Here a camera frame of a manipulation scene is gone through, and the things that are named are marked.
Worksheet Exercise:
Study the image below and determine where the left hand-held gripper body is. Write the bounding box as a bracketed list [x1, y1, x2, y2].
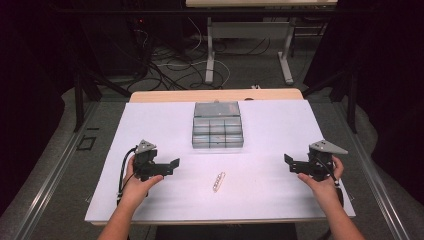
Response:
[132, 139, 175, 183]

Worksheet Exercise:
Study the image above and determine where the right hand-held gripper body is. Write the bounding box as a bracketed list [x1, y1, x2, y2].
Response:
[298, 139, 349, 183]

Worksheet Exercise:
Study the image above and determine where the person's right hand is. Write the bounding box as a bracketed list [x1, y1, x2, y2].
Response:
[297, 155, 345, 204]

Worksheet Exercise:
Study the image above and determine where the person's left hand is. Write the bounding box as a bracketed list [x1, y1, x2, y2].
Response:
[121, 155, 165, 206]

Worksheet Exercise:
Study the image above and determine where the white table mat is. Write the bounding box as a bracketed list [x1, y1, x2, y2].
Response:
[84, 99, 357, 224]

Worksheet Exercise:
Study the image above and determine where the small beige perforated strip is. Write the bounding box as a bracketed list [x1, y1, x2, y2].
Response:
[212, 171, 227, 194]

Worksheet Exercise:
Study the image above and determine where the clear plastic compartment box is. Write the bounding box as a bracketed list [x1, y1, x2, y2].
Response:
[191, 100, 245, 150]

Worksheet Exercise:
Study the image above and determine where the black metal stand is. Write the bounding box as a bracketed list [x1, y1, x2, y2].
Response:
[301, 64, 360, 135]
[73, 63, 133, 133]

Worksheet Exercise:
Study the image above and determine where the person's dark clothing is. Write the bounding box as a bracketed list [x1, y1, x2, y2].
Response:
[154, 222, 298, 240]

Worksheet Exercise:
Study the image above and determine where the dark curtain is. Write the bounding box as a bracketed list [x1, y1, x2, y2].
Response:
[303, 0, 424, 205]
[0, 0, 83, 217]

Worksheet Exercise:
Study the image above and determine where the black equipment cabinet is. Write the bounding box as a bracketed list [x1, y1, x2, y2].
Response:
[79, 13, 154, 78]

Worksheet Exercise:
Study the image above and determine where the white desk with metal legs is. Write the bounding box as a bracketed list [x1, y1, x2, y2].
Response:
[184, 0, 339, 86]

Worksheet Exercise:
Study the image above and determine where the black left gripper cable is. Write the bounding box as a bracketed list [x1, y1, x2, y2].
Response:
[116, 146, 138, 206]

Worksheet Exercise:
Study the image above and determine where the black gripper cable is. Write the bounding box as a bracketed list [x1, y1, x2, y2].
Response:
[116, 146, 138, 206]
[315, 156, 345, 208]

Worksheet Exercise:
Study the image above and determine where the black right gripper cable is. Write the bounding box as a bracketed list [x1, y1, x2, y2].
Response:
[315, 156, 345, 208]

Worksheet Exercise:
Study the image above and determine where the metal floor rail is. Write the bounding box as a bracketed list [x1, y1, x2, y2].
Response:
[12, 101, 101, 240]
[333, 101, 412, 240]

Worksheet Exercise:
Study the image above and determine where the black floor hatch frame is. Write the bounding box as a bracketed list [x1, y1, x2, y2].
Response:
[76, 135, 98, 152]

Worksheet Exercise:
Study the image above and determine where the tangle of floor cables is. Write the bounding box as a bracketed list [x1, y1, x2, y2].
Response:
[133, 16, 278, 92]

